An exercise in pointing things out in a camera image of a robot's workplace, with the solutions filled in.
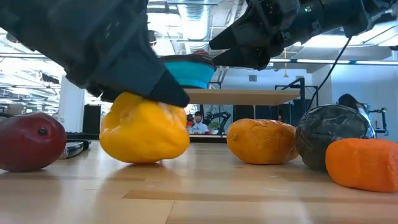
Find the dark avocado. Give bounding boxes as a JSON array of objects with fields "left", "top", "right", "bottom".
[{"left": 295, "top": 104, "right": 376, "bottom": 171}]

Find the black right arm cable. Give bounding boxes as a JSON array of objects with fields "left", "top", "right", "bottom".
[{"left": 306, "top": 35, "right": 354, "bottom": 111}]

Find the silver ceiling duct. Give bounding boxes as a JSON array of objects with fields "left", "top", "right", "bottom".
[{"left": 178, "top": 0, "right": 212, "bottom": 54}]

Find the wrinkled orange fruit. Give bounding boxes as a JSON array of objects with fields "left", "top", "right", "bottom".
[{"left": 226, "top": 118, "right": 300, "bottom": 166}]

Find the small bright orange fruit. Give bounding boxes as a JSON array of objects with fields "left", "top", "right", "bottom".
[{"left": 325, "top": 138, "right": 398, "bottom": 194}]

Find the teal collapsible bowl grey rim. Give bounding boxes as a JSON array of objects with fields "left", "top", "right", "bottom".
[{"left": 157, "top": 53, "right": 217, "bottom": 90}]

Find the person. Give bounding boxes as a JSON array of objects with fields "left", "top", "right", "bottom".
[
  {"left": 190, "top": 110, "right": 210, "bottom": 135},
  {"left": 337, "top": 93, "right": 374, "bottom": 125}
]

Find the black tall speaker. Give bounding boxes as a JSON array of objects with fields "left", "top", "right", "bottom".
[{"left": 81, "top": 104, "right": 102, "bottom": 134}]

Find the round dark red apple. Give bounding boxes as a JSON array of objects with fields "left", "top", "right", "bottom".
[{"left": 0, "top": 112, "right": 68, "bottom": 173}]

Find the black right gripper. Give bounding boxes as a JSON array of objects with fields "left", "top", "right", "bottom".
[{"left": 209, "top": 0, "right": 315, "bottom": 71}]

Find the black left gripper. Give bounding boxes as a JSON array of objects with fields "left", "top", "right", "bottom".
[{"left": 0, "top": 0, "right": 190, "bottom": 108}]

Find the black low cabinet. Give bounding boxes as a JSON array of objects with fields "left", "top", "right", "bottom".
[{"left": 232, "top": 105, "right": 301, "bottom": 124}]

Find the yellow hanging pendant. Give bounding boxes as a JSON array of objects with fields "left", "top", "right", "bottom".
[{"left": 282, "top": 48, "right": 290, "bottom": 78}]

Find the yellow bell pepper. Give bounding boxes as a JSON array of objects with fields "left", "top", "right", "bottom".
[{"left": 99, "top": 91, "right": 191, "bottom": 164}]

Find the green potted plant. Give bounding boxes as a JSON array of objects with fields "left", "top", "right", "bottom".
[{"left": 208, "top": 121, "right": 222, "bottom": 135}]

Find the black knife in sheath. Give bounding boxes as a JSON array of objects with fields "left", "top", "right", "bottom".
[{"left": 58, "top": 139, "right": 92, "bottom": 161}]

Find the black metal stand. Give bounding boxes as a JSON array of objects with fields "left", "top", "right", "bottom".
[{"left": 368, "top": 107, "right": 390, "bottom": 137}]

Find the black aluminium table frame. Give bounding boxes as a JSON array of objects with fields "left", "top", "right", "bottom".
[{"left": 65, "top": 132, "right": 229, "bottom": 144}]

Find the ceiling light strip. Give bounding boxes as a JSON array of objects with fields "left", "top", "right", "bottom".
[{"left": 269, "top": 57, "right": 398, "bottom": 67}]

